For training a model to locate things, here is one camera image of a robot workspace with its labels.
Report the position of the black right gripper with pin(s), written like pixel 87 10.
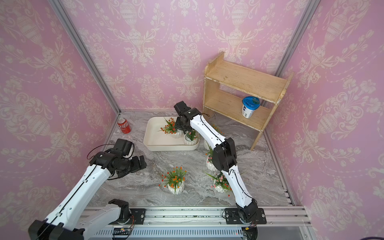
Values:
pixel 178 125

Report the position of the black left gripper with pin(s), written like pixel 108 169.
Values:
pixel 138 165

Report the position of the red flower pot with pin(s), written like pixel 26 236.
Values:
pixel 170 129

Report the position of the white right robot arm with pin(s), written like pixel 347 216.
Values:
pixel 224 157

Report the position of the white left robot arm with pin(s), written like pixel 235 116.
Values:
pixel 64 223

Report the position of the white plastic storage box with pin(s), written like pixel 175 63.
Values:
pixel 156 140

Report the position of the red cola can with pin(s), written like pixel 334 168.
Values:
pixel 124 125

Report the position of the orange flower pot back-right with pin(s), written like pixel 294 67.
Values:
pixel 206 145

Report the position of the pink flower pot mid-right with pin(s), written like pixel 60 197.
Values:
pixel 209 160

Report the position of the orange flower pot front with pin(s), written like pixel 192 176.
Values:
pixel 174 180

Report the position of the blue lidded white cup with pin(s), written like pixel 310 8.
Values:
pixel 250 104

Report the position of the wooden two-tier shelf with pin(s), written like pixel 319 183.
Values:
pixel 267 88

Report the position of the large pink flower pot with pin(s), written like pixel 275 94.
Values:
pixel 220 183

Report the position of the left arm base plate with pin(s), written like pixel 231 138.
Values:
pixel 134 216

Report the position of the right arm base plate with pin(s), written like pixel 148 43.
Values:
pixel 232 217

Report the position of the aluminium mounting rail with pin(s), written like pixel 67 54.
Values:
pixel 210 217

